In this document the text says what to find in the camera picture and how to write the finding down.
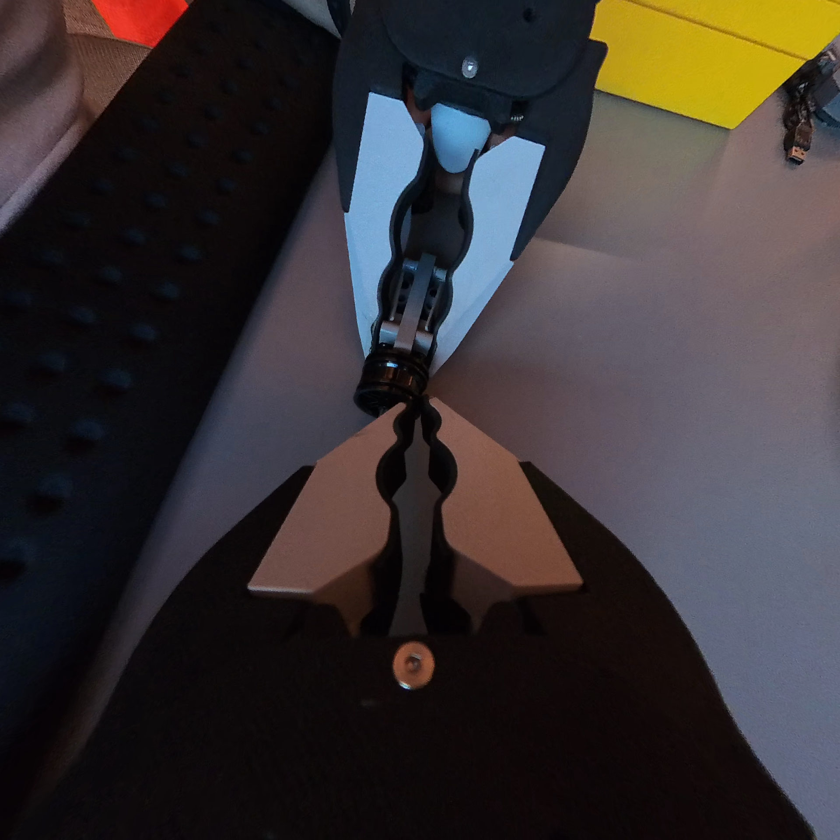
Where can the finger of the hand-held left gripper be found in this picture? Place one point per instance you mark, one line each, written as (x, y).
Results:
(374, 184)
(505, 197)

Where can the grey electronic module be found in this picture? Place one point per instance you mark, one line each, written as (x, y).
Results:
(828, 92)

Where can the yellow plastic bin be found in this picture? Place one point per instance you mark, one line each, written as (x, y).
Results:
(689, 65)

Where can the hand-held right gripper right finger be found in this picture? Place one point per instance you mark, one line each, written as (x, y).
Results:
(505, 538)

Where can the person's white sweatshirt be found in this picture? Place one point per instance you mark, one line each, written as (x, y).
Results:
(39, 98)

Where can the orange cloth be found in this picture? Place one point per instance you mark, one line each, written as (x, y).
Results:
(138, 16)

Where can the grey toy brick assembly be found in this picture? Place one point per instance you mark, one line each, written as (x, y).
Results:
(415, 315)

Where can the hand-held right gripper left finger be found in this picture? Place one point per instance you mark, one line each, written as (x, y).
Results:
(321, 538)

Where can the black perforated panel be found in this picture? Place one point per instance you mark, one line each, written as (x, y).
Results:
(98, 328)

